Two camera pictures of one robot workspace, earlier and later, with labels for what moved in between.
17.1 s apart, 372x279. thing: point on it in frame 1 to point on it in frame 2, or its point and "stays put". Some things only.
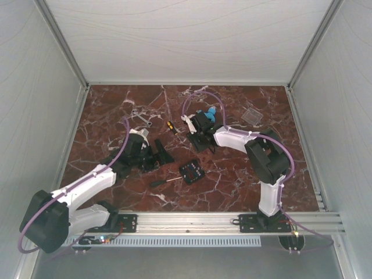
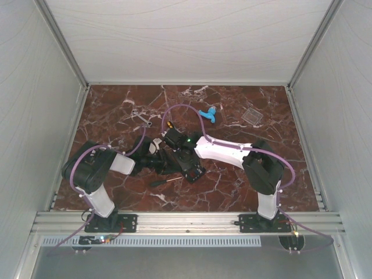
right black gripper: x=199 y=147 to x=183 y=165
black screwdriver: x=160 y=182 stays put
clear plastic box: x=252 y=116 stays put
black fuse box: x=192 y=172 stays put
